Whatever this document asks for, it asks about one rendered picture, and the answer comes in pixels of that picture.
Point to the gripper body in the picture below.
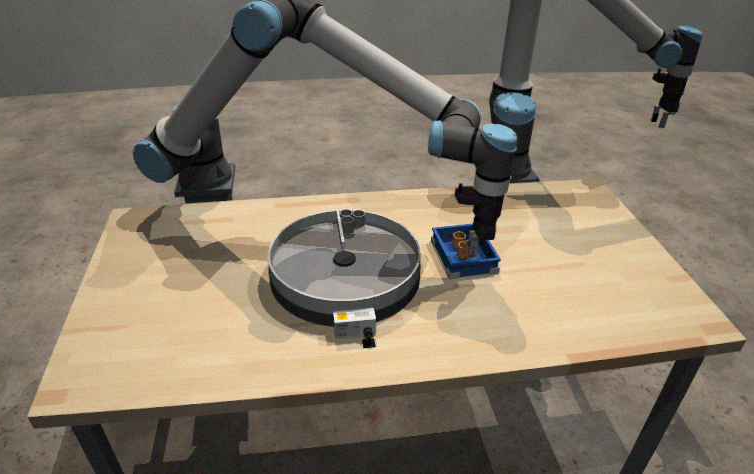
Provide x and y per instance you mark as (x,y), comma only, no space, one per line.
(489,217)
(673,95)

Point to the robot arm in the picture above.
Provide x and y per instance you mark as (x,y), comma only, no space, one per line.
(515,52)
(206,98)

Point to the blue crate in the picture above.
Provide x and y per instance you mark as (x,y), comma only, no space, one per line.
(485,256)

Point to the grey turntable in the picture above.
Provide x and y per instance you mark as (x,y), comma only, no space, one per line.
(314,293)

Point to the wooden table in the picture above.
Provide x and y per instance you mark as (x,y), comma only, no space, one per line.
(416,329)

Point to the white control box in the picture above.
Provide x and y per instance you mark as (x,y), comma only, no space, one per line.
(350,324)

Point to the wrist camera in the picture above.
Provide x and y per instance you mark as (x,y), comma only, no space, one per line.
(464,194)
(658,79)

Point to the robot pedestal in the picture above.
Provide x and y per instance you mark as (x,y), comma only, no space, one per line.
(206,193)
(527,176)

